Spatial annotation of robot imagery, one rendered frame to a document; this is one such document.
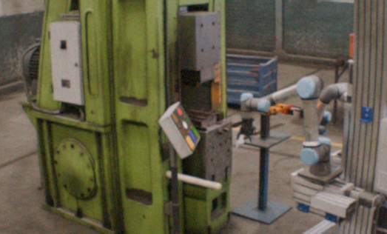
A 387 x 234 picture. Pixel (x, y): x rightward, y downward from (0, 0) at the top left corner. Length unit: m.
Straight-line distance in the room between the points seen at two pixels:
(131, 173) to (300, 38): 8.09
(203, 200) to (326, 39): 7.86
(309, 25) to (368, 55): 8.42
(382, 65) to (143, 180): 2.01
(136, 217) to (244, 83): 3.97
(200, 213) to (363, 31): 1.94
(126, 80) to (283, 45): 8.23
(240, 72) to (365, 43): 4.68
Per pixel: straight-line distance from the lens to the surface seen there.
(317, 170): 3.37
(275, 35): 11.92
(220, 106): 4.38
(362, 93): 3.30
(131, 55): 3.87
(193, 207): 4.19
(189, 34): 3.77
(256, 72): 7.66
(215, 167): 4.08
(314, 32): 11.60
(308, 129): 3.19
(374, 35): 3.19
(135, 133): 4.00
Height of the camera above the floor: 2.10
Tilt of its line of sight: 16 degrees down
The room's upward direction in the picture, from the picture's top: 1 degrees counter-clockwise
